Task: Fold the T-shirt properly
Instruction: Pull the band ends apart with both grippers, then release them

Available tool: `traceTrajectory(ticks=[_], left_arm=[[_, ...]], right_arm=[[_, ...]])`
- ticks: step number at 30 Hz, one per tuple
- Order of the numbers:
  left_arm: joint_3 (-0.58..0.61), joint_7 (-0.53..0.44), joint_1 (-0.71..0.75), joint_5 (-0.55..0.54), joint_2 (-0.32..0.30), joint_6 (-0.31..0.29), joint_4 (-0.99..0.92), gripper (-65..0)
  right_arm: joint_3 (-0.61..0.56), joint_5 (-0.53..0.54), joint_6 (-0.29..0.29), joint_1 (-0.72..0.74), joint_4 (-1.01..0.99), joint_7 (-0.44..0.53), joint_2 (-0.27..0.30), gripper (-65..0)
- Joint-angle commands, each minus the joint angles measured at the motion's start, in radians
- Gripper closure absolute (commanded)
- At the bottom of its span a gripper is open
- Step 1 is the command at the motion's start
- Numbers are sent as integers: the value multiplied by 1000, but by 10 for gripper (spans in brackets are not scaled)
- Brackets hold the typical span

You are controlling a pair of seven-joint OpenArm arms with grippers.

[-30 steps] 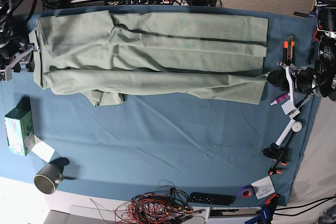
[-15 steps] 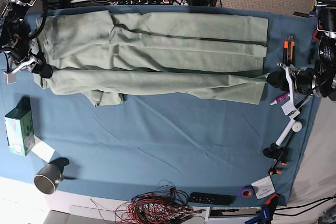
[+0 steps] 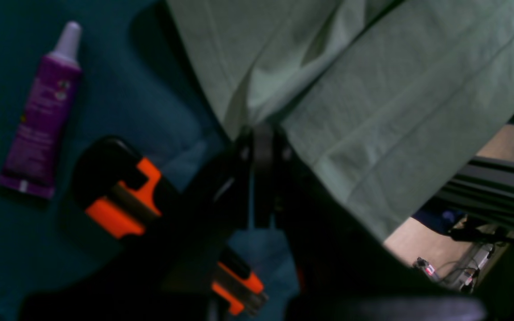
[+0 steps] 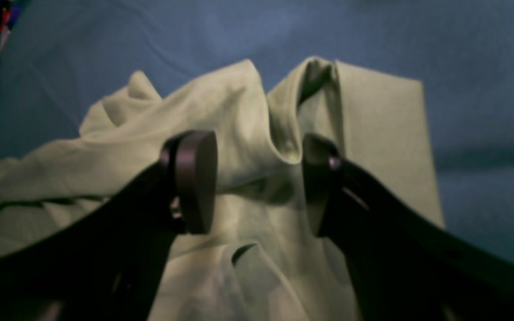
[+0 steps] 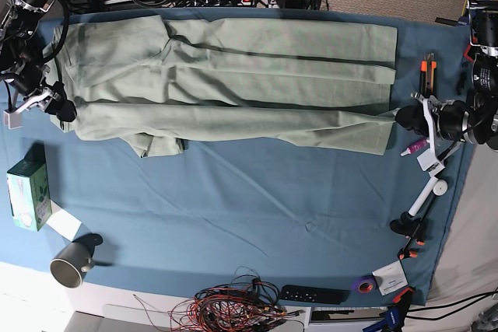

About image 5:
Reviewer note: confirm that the blue table cloth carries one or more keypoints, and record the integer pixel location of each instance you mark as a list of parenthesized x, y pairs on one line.
[(174, 225)]

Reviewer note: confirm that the white black hand pump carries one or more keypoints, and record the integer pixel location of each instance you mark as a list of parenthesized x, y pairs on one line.
[(406, 223)]

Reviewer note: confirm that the white card box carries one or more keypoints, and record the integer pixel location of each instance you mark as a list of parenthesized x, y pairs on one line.
[(390, 278)]

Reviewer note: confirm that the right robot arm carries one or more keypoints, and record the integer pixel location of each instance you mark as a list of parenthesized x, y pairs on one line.
[(24, 67)]

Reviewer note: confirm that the white paper slip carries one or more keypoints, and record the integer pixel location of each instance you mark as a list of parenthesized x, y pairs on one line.
[(65, 224)]

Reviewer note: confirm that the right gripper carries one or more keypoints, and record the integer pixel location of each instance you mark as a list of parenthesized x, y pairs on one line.
[(49, 99)]

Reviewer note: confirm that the blue bar clamp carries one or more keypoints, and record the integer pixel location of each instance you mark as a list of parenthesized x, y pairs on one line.
[(393, 319)]

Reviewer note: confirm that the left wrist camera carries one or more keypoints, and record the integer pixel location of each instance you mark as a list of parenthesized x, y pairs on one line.
[(429, 162)]

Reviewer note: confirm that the sage green T-shirt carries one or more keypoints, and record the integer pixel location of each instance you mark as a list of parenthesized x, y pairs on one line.
[(158, 84)]

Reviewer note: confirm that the orange black utility knife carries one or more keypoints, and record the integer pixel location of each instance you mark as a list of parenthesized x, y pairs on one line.
[(428, 75)]

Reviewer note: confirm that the purple tape roll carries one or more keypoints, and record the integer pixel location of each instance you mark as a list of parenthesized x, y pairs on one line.
[(365, 284)]

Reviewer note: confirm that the black remote control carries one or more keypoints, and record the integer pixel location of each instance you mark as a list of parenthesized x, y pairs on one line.
[(299, 293)]

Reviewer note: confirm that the purple glue tube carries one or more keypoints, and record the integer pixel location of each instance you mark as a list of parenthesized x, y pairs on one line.
[(415, 147)]

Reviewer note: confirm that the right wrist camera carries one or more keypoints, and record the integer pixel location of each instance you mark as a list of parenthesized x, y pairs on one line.
[(12, 120)]

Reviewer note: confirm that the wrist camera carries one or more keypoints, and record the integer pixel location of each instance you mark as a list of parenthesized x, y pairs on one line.
[(429, 162), (12, 120)]

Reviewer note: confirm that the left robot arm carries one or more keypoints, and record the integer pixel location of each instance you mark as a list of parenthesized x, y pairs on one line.
[(481, 52)]

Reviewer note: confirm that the grey ceramic mug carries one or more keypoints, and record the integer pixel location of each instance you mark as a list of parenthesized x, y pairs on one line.
[(70, 266)]

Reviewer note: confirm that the orange black spring clamp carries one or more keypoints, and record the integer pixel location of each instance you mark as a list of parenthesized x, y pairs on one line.
[(415, 235)]

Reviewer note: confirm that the black power strip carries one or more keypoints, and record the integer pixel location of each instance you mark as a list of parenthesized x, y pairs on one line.
[(216, 3)]

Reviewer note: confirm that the green tissue box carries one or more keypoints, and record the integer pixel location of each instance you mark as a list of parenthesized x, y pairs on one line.
[(29, 194)]

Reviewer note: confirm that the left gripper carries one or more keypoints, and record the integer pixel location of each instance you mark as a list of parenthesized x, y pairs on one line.
[(448, 124)]

